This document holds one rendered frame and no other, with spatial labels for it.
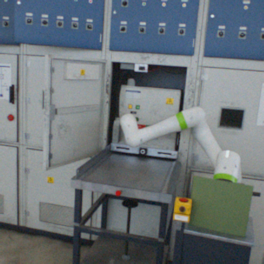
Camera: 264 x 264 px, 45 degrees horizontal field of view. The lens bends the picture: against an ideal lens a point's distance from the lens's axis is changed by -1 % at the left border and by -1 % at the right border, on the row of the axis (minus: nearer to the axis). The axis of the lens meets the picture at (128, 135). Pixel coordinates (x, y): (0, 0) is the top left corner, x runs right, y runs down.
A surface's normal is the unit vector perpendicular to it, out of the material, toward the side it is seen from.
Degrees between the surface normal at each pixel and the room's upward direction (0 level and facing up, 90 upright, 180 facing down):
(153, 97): 90
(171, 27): 90
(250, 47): 90
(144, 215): 90
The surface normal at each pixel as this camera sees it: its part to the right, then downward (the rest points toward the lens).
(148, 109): -0.23, 0.18
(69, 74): 0.85, 0.17
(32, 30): 0.27, 0.22
